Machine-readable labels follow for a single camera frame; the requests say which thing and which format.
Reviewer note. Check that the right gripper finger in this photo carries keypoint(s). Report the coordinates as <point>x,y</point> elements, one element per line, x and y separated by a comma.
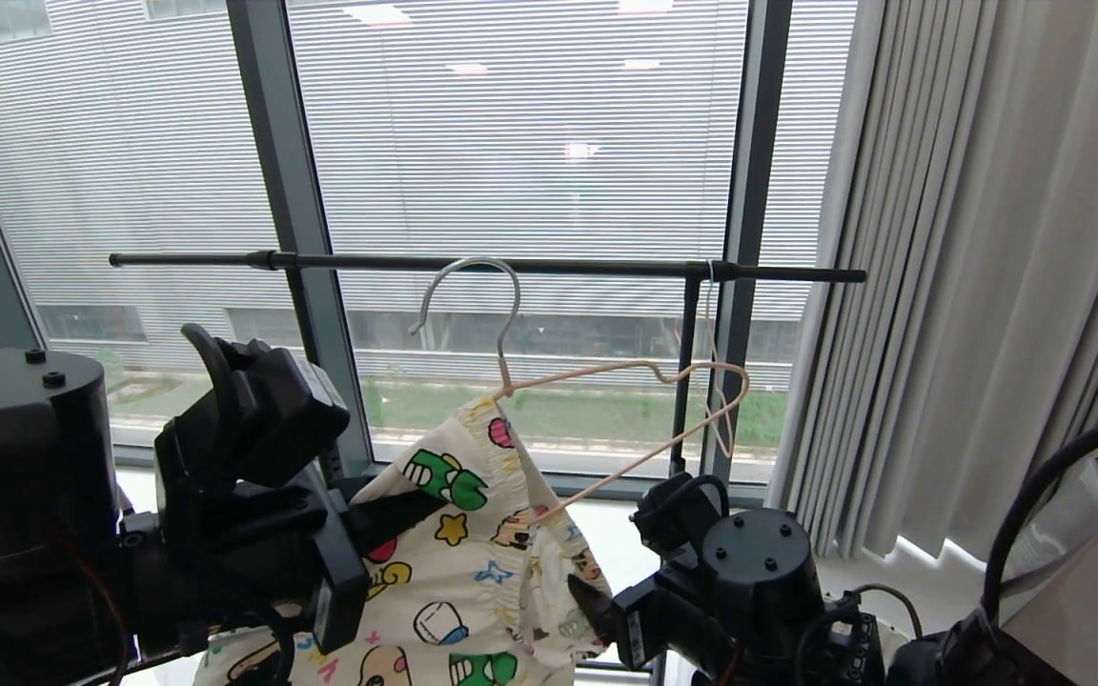
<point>595,615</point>

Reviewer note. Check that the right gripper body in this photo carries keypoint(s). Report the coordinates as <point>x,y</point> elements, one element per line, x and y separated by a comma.
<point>673,619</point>

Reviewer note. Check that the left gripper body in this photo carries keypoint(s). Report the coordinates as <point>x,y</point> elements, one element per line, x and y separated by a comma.
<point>254,553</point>

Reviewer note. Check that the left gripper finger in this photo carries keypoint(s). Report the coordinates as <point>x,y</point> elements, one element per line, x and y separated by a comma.
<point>392,519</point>

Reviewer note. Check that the cream printed garment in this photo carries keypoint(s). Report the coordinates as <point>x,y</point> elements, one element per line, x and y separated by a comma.
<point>473,572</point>

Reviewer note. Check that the pink clothes hanger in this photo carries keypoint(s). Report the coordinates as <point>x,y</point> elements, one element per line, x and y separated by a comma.
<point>726,440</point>
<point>587,373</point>

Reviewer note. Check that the black clothes rack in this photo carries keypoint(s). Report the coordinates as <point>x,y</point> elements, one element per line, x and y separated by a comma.
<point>511,265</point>

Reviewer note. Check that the window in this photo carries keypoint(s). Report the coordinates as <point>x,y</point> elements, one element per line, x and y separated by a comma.
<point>511,124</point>

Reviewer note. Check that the beige curtain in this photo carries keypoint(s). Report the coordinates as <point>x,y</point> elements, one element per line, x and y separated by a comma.
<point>968,238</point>

